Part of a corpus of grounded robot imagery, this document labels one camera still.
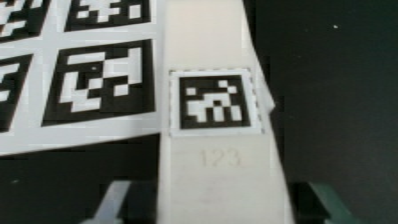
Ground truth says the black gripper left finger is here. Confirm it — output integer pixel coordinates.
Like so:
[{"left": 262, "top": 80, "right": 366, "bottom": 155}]
[{"left": 80, "top": 180, "right": 158, "bottom": 224}]

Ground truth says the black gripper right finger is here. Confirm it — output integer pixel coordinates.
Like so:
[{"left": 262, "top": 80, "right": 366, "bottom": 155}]
[{"left": 290, "top": 182, "right": 356, "bottom": 224}]

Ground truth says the fiducial marker sheet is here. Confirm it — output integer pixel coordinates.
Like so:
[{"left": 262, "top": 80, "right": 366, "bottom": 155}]
[{"left": 0, "top": 0, "right": 166, "bottom": 156}]

